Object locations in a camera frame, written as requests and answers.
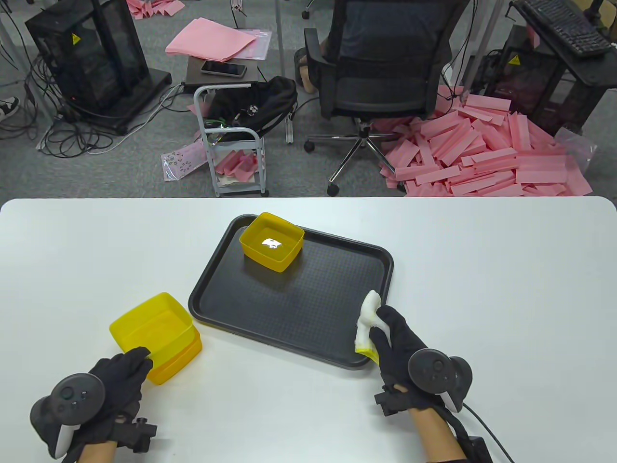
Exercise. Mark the pink foam bundle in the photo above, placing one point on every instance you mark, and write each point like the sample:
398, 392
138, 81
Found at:
236, 164

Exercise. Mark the black smartphone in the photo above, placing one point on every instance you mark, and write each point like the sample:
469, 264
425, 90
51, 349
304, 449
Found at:
224, 69

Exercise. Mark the black keyboard shelf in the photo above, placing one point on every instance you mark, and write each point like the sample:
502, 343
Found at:
597, 72

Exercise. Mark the black keyboard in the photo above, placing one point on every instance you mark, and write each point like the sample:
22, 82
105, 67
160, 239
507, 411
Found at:
564, 24

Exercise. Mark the black handheld controller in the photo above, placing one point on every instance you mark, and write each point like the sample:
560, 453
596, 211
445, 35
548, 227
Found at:
72, 395
434, 371

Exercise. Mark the person's right forearm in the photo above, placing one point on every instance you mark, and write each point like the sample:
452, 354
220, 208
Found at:
436, 434

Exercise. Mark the stack of pink sheets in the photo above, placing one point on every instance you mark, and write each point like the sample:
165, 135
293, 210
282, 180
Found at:
207, 41

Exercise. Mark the black plastic tray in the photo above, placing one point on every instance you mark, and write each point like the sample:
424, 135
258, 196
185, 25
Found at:
289, 308

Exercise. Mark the person's left hand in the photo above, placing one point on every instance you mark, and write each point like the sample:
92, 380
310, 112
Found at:
123, 386

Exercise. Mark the pile of pink foam strips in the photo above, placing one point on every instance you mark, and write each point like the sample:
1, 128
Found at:
482, 154

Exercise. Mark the person's right hand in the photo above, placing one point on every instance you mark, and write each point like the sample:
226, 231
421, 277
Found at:
397, 347

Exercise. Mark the pink patterned plastic bag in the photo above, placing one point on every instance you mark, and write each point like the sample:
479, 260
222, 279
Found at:
183, 161

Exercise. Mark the white rolling cart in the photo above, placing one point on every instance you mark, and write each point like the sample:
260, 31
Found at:
241, 189

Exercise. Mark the black mesh computer cabinet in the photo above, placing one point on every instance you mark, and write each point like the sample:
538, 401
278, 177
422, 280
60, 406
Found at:
530, 82
96, 48

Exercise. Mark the person's left forearm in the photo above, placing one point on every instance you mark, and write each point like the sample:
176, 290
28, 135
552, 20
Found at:
99, 453

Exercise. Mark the crumpled clear plastic bag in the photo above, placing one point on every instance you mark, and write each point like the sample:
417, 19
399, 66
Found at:
581, 149

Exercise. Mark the amber yellow plastic food container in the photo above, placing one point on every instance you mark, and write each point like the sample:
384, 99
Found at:
284, 241
183, 359

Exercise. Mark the clear flat plastic bag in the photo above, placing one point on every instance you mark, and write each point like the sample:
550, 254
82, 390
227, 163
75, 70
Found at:
262, 46

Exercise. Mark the scattered pink foam pieces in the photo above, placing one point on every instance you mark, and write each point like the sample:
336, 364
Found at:
154, 7

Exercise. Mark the black mesh office chair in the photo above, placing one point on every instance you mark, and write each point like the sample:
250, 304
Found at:
376, 96

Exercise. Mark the lemon yellow plastic food container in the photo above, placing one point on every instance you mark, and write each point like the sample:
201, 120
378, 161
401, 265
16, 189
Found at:
149, 328

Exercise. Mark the white yellow-edged dish cloth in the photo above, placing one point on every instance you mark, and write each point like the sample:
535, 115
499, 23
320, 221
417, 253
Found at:
368, 308

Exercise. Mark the black backpack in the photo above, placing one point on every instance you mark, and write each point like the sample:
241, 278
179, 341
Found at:
260, 103

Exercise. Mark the small brown side table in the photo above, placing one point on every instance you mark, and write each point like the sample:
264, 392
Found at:
195, 77

